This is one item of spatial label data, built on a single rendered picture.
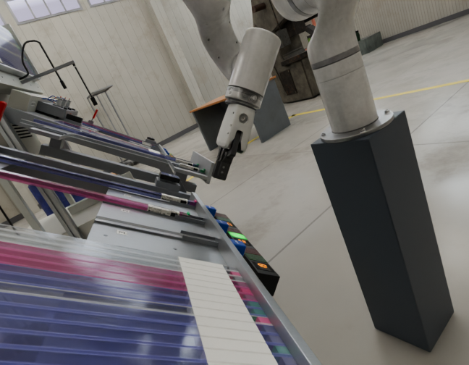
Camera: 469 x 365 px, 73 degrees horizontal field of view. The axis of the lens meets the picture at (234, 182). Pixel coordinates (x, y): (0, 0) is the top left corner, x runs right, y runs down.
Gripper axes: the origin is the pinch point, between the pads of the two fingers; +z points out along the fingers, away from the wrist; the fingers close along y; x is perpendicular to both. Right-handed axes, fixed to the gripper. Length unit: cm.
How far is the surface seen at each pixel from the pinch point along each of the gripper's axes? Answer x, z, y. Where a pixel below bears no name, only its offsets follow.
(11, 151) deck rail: 43.3, 9.5, 8.0
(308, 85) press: -240, -150, 458
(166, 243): 12.1, 10.2, -26.1
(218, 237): 3.4, 8.7, -22.5
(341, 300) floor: -72, 39, 27
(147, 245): 14.9, 10.2, -28.3
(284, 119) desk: -166, -64, 348
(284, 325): 3.2, 8.0, -46.9
